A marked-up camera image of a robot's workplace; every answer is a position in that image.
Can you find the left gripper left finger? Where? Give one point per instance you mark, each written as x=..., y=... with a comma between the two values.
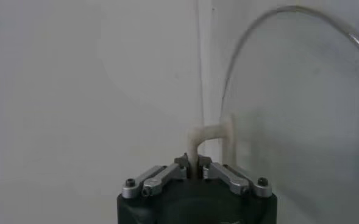
x=161, y=179

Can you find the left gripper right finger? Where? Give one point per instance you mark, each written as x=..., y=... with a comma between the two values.
x=231, y=178

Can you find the round glass pot lid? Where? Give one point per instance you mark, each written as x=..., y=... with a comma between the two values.
x=209, y=132

